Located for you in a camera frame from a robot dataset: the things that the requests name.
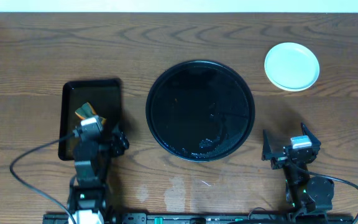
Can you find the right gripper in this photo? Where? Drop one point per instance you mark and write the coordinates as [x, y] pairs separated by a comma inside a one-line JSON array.
[[267, 154]]

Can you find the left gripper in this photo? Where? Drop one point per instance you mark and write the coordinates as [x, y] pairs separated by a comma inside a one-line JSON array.
[[117, 143]]

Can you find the orange sponge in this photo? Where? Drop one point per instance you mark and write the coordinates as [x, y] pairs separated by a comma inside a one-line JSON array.
[[85, 111]]

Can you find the green plate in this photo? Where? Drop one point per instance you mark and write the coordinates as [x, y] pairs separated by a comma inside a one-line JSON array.
[[291, 66]]

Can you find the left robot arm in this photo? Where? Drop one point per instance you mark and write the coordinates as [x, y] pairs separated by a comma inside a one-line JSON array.
[[88, 200]]

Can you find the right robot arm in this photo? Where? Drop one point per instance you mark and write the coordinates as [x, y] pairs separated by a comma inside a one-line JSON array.
[[310, 195]]

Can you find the rectangular black tray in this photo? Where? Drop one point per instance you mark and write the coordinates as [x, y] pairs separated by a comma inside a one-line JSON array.
[[104, 96]]

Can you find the round black tray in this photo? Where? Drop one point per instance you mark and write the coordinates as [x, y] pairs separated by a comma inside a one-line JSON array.
[[200, 110]]

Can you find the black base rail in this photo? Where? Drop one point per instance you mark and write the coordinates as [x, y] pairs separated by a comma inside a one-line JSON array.
[[143, 218]]

